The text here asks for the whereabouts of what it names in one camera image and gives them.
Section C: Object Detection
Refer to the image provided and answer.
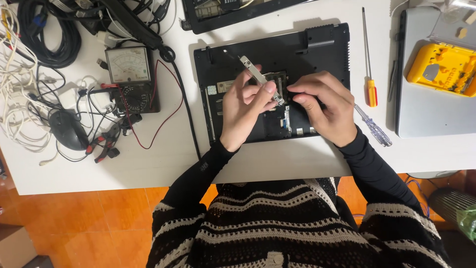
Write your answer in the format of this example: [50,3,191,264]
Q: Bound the black and white knit sweater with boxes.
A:
[146,176,451,268]

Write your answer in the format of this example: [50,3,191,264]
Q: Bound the black mesh waste bin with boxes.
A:
[427,187,476,243]

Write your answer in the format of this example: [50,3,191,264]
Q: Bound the orange handle screwdriver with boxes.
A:
[361,7,379,108]

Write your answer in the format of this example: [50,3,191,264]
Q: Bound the coiled black cable bundle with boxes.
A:
[16,0,83,70]

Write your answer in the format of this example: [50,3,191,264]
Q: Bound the yellow screwdriver bit case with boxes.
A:
[406,42,476,98]

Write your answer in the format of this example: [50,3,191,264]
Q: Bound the clear plastic case lid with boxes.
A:
[429,0,476,51]

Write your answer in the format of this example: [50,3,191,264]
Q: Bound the red probe lead wire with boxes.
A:
[100,59,185,150]

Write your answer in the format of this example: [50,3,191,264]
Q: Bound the person's left hand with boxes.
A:
[219,65,278,152]

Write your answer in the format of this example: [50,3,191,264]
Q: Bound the person's right hand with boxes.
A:
[286,71,358,148]

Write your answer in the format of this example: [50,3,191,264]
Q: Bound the black laptop base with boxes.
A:
[193,23,351,146]

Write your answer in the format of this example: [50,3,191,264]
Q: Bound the silver closed laptop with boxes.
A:
[394,6,476,139]

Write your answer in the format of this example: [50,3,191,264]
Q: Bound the blue floor cable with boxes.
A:
[405,178,431,219]

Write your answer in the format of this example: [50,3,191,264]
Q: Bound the thick black cable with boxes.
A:
[169,56,202,161]

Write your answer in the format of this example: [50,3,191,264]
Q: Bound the brown cardboard box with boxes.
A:
[0,223,38,268]

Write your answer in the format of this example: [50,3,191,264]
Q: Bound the white power adapter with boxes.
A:
[59,87,113,113]

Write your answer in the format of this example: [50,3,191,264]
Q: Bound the green plastic bag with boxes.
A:
[456,203,476,241]

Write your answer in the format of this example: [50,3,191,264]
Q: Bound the black laptop bezel frame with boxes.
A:
[181,0,317,35]

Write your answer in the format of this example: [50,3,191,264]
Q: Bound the red handle pliers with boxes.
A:
[85,127,120,164]

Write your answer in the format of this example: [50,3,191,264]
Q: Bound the black tweezers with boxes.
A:
[387,60,398,103]

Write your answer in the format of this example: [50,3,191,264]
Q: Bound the black computer mouse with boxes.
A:
[49,109,90,152]

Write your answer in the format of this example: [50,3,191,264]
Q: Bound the heap of white cables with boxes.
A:
[0,5,60,167]

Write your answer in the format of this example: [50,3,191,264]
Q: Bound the black analog multimeter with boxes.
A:
[104,46,161,117]

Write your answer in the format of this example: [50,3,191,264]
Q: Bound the silver metal drive bracket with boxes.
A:
[239,55,285,106]

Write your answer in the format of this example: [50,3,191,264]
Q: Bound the black bag strap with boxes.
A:
[100,0,176,63]

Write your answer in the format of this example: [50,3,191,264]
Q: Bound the clear handle screwdriver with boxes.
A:
[353,103,393,147]

